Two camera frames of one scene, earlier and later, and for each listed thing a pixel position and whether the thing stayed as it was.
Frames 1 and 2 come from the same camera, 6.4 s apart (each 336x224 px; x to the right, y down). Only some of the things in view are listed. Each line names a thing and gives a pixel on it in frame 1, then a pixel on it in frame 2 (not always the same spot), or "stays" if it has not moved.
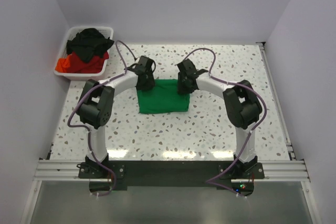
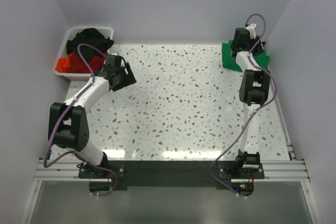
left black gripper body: [149, 82] -> [119, 72]
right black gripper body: [182, 86] -> [251, 43]
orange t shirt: [62, 64] stays
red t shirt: [95, 65] stays
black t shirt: [87, 43] stays
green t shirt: [164, 98] -> [229, 61]
